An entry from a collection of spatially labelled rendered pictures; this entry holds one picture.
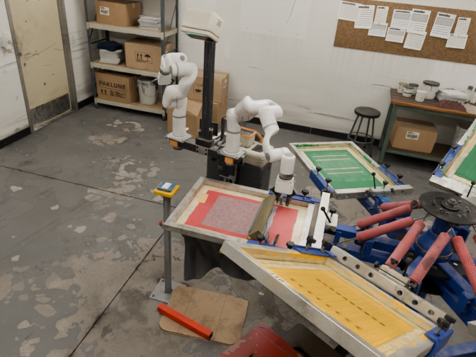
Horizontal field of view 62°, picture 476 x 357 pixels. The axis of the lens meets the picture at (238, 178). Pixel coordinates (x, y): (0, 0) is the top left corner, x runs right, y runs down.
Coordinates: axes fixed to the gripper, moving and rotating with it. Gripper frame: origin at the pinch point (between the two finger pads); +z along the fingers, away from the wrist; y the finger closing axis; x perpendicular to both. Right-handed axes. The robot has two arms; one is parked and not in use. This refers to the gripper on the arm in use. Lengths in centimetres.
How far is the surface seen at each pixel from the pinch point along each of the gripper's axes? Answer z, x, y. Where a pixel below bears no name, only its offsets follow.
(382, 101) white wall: 42, -381, -78
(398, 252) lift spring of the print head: -1, 27, -62
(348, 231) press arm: 10.1, 2.6, -39.5
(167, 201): 26, -11, 77
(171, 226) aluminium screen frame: 14, 28, 56
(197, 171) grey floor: 109, -204, 127
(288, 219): 17.8, -8.6, -4.6
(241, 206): 17.4, -10.8, 25.7
